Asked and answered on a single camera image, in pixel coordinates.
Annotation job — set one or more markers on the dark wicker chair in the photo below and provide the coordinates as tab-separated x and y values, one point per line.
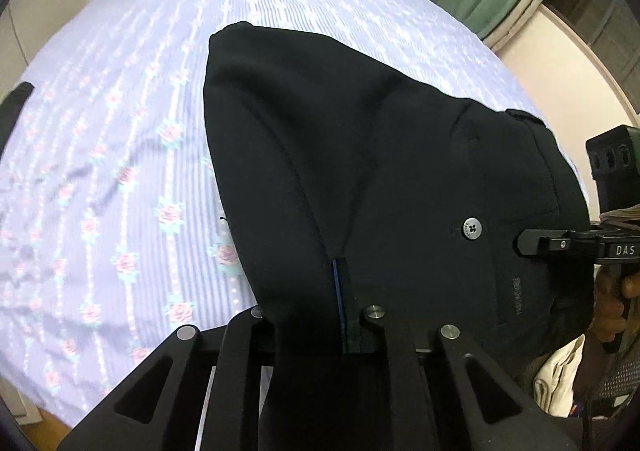
615	376

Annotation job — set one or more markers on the purple floral bed sheet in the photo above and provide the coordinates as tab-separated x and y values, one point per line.
125	81

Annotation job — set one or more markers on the white cloth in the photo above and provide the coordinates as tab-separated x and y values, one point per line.
557	376

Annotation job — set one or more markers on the black pants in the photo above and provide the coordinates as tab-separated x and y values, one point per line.
375	141

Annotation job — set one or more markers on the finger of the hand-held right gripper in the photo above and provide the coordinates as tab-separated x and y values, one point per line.
531	242

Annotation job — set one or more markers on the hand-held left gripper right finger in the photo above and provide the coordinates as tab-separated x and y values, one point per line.
345	306

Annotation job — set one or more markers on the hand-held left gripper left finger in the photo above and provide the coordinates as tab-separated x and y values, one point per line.
170	381

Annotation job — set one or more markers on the black flat object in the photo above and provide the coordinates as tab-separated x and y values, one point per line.
15	111

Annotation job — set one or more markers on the person's right hand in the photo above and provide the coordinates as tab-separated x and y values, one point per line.
612	303

